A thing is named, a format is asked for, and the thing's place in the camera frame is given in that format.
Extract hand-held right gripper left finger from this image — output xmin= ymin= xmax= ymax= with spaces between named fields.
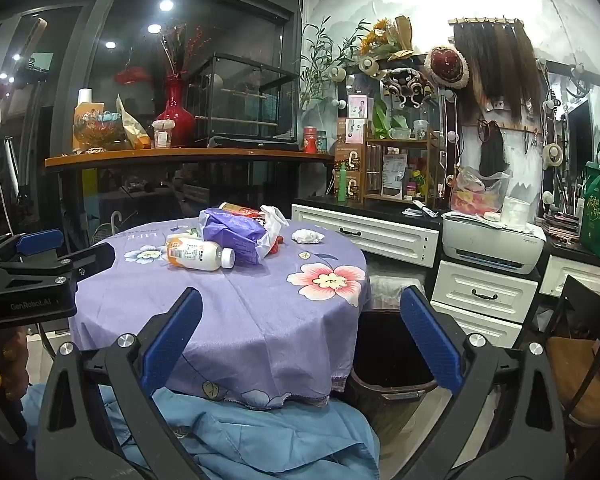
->
xmin=35 ymin=287 xmax=211 ymax=480

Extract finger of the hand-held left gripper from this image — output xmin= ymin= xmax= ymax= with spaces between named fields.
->
xmin=0 ymin=242 xmax=117 ymax=281
xmin=0 ymin=229 xmax=66 ymax=267

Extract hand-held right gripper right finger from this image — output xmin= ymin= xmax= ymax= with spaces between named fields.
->
xmin=395 ymin=285 xmax=568 ymax=480

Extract white bottle orange label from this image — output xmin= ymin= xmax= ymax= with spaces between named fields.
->
xmin=166 ymin=234 xmax=237 ymax=273

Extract purple snack packet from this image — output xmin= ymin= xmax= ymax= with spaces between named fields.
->
xmin=197 ymin=207 xmax=268 ymax=264

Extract red paper cup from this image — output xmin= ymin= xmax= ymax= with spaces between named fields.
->
xmin=218 ymin=202 xmax=266 ymax=221

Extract white plastic bag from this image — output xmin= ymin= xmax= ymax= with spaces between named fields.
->
xmin=255 ymin=204 xmax=291 ymax=261

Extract person's left hand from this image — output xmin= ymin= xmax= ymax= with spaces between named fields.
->
xmin=0 ymin=332 xmax=31 ymax=402

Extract bin with white liner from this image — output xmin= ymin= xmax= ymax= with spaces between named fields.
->
xmin=367 ymin=260 xmax=428 ymax=313

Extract purple floral tablecloth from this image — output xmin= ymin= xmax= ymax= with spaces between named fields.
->
xmin=70 ymin=217 xmax=373 ymax=411

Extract white printer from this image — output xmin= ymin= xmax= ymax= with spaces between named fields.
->
xmin=441 ymin=212 xmax=546 ymax=275

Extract glass bowl of candy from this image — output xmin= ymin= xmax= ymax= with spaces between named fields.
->
xmin=72 ymin=110 xmax=126 ymax=153

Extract blue cloth garment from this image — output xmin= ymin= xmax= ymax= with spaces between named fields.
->
xmin=22 ymin=385 xmax=381 ymax=480

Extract wooden counter shelf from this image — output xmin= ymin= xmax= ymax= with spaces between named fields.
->
xmin=45 ymin=147 xmax=336 ymax=171

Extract yellow snack bag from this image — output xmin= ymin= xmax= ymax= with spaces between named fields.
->
xmin=116 ymin=94 xmax=152 ymax=151

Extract small white lid jar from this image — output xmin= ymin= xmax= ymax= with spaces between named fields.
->
xmin=152 ymin=120 xmax=176 ymax=150

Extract wide white drawer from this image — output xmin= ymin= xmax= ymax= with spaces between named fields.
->
xmin=291 ymin=204 xmax=440 ymax=268

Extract clear bag of pink packets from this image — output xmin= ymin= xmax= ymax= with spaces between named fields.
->
xmin=450 ymin=166 xmax=513 ymax=217

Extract brown paper bag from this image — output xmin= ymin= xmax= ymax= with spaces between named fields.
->
xmin=547 ymin=335 xmax=600 ymax=426

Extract black chair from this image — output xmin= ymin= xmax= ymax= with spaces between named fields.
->
xmin=545 ymin=275 xmax=600 ymax=463

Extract red vase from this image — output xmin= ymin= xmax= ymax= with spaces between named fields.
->
xmin=154 ymin=74 xmax=197 ymax=148

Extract brown pouch white label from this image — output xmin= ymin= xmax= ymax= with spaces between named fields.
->
xmin=381 ymin=154 xmax=408 ymax=197

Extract brown printed box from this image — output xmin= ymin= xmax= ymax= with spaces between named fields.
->
xmin=334 ymin=167 xmax=365 ymax=203
xmin=334 ymin=142 xmax=366 ymax=171

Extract wooden rack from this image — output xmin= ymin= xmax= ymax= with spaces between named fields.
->
xmin=362 ymin=130 xmax=443 ymax=201

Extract black hair bundle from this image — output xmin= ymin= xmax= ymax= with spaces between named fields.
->
xmin=480 ymin=127 xmax=506 ymax=178

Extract glass cage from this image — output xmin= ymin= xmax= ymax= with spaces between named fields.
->
xmin=185 ymin=52 xmax=301 ymax=148

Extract pink and brown box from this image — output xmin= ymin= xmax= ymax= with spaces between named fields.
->
xmin=337 ymin=117 xmax=368 ymax=145

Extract green leaf plant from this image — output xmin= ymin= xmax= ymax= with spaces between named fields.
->
xmin=372 ymin=100 xmax=408 ymax=131

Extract dried flower stems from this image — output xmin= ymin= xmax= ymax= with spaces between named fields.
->
xmin=157 ymin=20 xmax=203 ymax=78

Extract ornate dark headdress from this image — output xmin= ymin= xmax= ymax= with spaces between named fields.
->
xmin=380 ymin=67 xmax=436 ymax=108

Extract red round headpiece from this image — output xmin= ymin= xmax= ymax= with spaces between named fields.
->
xmin=425 ymin=45 xmax=470 ymax=90

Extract row of hair extensions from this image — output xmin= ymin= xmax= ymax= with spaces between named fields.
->
xmin=452 ymin=20 xmax=543 ymax=128

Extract green leafy branches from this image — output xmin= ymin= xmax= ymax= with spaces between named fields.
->
xmin=300 ymin=17 xmax=371 ymax=111

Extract sunflower bouquet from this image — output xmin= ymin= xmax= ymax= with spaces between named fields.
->
xmin=357 ymin=15 xmax=416 ymax=61

